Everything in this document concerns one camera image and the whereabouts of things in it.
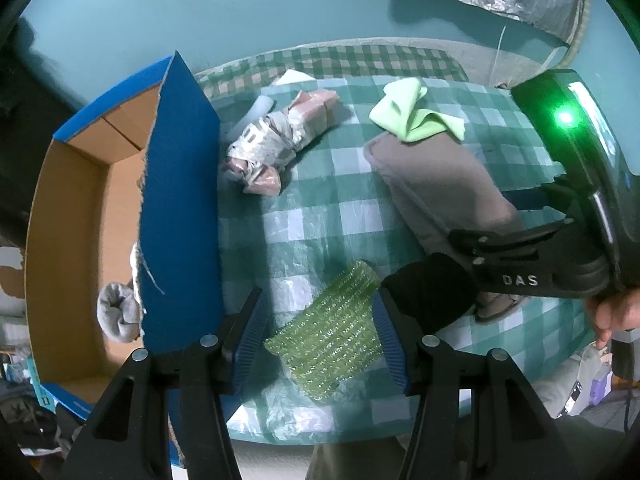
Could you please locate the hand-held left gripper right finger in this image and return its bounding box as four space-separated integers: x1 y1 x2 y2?
371 295 591 480

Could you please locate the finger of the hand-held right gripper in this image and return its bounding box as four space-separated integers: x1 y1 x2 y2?
448 220 576 267

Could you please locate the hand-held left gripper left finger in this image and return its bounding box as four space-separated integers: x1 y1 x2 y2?
60 287 273 480

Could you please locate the black cloth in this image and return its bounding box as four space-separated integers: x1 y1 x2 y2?
380 252 478 336

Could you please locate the green bubble wrap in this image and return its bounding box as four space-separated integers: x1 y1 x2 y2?
263 260 386 401

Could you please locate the grey cloth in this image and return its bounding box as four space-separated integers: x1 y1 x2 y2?
362 132 531 322

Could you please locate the blue cardboard box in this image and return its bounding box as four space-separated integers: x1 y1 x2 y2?
24 50 236 466

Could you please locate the plastic bag bundle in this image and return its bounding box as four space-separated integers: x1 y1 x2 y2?
222 89 346 197

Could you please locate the white plastic tube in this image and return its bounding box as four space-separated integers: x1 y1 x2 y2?
227 96 276 141

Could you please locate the person's right hand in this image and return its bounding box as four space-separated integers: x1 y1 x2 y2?
586 284 640 351

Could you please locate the green checkered tablecloth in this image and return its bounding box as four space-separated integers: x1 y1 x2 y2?
167 39 616 446

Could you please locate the grey sock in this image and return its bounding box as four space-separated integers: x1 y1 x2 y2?
97 282 146 343

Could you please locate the light green cloth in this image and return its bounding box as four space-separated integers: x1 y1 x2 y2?
369 78 467 143

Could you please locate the teal box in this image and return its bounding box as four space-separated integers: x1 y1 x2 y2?
27 357 57 411

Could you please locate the white door with peeled patches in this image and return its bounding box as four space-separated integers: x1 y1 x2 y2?
0 246 27 313

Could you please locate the white paper sheet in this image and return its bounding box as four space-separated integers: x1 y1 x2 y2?
272 69 316 89

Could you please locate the black cabinet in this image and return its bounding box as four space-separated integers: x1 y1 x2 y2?
0 10 106 241

